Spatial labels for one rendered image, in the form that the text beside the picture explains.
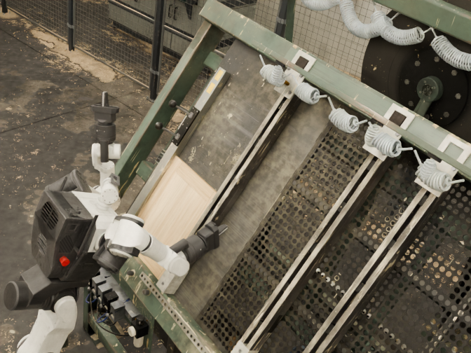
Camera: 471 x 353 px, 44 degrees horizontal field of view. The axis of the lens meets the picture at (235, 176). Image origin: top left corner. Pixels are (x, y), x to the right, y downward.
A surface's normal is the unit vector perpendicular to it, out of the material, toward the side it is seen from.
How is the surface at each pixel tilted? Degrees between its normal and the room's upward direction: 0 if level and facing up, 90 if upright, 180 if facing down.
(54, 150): 0
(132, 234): 42
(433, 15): 90
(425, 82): 90
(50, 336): 90
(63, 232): 90
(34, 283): 22
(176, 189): 58
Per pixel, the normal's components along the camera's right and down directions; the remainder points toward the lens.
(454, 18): -0.78, 0.24
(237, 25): -0.59, -0.24
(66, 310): 0.60, 0.52
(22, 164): 0.15, -0.83
